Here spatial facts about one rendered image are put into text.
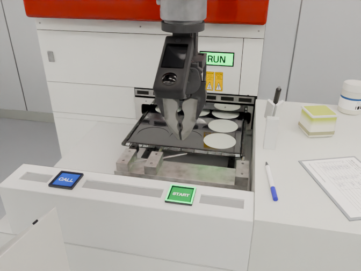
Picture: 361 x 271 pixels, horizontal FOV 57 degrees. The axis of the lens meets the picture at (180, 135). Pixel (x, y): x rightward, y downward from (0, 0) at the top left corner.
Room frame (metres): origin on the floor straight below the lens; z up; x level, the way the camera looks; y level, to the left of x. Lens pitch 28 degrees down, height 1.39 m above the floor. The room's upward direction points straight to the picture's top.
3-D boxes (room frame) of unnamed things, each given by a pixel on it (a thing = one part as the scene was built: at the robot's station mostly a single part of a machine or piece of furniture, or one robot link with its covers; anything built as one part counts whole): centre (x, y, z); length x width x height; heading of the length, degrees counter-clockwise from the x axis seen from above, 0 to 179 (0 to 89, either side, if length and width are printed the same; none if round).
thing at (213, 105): (1.13, -0.04, 0.89); 0.44 x 0.02 x 0.10; 78
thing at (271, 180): (0.59, -0.20, 0.97); 0.14 x 0.01 x 0.01; 175
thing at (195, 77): (0.57, -0.01, 1.25); 0.09 x 0.08 x 0.12; 168
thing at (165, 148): (0.85, 0.00, 0.90); 0.38 x 0.01 x 0.01; 78
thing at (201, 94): (0.54, -0.02, 1.19); 0.05 x 0.02 x 0.09; 78
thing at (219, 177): (0.76, 0.00, 0.87); 0.36 x 0.08 x 0.03; 78
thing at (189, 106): (0.56, -0.02, 1.14); 0.06 x 0.03 x 0.09; 168
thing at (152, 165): (0.78, 0.07, 0.89); 0.08 x 0.03 x 0.03; 168
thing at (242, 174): (0.73, -0.16, 0.89); 0.08 x 0.03 x 0.03; 168
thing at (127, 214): (0.57, 0.12, 0.89); 0.55 x 0.09 x 0.14; 78
